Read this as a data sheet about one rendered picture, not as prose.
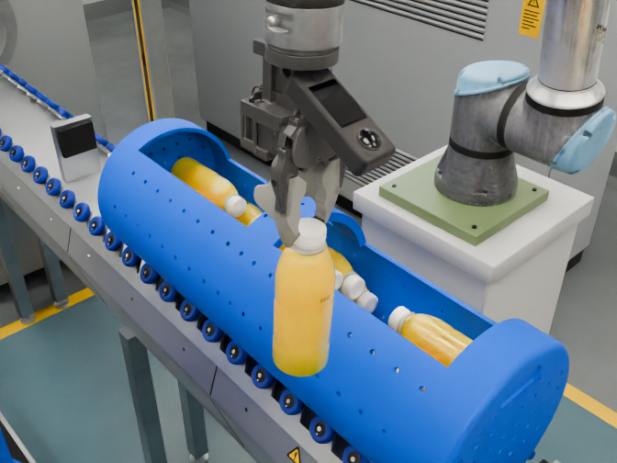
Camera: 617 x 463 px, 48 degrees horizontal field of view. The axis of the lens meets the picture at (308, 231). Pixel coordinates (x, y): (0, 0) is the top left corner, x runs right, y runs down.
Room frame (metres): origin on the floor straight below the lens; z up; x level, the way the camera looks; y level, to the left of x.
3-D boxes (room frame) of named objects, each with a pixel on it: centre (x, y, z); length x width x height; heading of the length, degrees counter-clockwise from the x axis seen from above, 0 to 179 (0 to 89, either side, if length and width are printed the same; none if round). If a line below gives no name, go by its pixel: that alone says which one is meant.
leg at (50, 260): (2.15, 0.99, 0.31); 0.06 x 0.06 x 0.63; 41
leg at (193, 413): (1.41, 0.34, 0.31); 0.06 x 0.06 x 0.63; 41
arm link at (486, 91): (1.12, -0.32, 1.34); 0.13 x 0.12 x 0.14; 42
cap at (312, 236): (0.63, 0.00, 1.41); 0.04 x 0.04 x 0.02
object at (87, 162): (1.57, 0.58, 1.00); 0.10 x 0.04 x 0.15; 131
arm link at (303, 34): (0.65, 0.01, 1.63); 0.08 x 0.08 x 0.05
